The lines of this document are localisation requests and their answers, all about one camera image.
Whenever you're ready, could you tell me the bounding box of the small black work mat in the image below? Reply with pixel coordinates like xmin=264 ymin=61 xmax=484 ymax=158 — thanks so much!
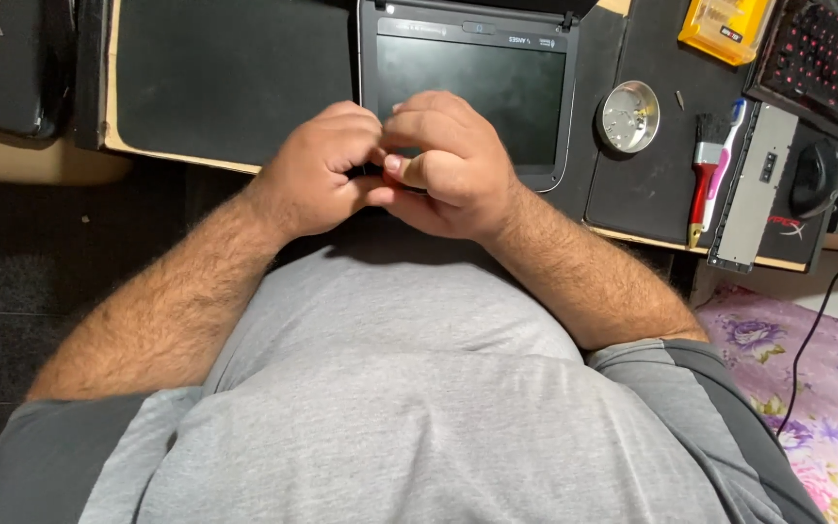
xmin=583 ymin=0 xmax=758 ymax=235

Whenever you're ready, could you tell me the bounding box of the pink and white toothbrush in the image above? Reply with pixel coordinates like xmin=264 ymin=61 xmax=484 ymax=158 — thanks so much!
xmin=701 ymin=98 xmax=748 ymax=234

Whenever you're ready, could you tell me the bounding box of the black computer mouse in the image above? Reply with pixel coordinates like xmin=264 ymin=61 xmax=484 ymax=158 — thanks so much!
xmin=789 ymin=138 xmax=838 ymax=220

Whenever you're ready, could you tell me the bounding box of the black keyboard with red keys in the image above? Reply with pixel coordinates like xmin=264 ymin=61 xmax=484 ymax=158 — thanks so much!
xmin=742 ymin=0 xmax=838 ymax=160

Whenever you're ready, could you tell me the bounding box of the black bag with sticker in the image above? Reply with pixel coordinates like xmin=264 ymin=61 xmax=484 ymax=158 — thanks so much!
xmin=0 ymin=0 xmax=77 ymax=141

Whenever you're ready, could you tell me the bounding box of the yellow screwdriver bit case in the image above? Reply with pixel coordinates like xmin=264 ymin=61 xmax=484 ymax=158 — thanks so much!
xmin=678 ymin=0 xmax=778 ymax=67

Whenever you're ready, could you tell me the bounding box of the black laptop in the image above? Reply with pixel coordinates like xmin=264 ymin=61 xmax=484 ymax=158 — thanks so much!
xmin=355 ymin=0 xmax=581 ymax=195

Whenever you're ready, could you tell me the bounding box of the black cable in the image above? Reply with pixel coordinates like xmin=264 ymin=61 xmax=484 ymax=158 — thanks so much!
xmin=774 ymin=207 xmax=838 ymax=439

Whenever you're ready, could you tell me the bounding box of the person's grey t-shirt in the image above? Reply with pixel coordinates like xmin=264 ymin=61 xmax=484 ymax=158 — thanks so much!
xmin=0 ymin=244 xmax=827 ymax=524

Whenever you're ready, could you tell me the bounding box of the person's left hand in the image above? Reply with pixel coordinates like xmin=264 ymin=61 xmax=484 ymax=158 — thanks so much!
xmin=259 ymin=100 xmax=398 ymax=239

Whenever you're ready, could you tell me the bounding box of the person's right hand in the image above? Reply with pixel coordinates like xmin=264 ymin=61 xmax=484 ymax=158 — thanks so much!
xmin=370 ymin=90 xmax=527 ymax=243

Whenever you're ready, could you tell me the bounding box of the black mouse pad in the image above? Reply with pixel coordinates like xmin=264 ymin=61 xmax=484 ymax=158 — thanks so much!
xmin=752 ymin=122 xmax=838 ymax=272

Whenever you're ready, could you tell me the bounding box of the round metal parts tray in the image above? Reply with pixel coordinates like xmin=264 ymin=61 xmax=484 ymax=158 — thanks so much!
xmin=594 ymin=80 xmax=661 ymax=154

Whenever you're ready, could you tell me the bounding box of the pink floral cloth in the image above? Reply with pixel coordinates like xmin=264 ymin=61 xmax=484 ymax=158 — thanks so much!
xmin=694 ymin=282 xmax=838 ymax=524

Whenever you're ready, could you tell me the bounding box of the large black work mat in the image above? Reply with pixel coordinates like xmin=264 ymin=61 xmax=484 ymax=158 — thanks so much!
xmin=102 ymin=0 xmax=360 ymax=176

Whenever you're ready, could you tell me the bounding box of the silver laptop part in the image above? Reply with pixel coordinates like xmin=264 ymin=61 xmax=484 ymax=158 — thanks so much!
xmin=706 ymin=102 xmax=803 ymax=275

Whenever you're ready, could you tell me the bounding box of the red handled paint brush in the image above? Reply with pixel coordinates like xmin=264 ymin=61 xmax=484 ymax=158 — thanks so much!
xmin=686 ymin=112 xmax=734 ymax=250

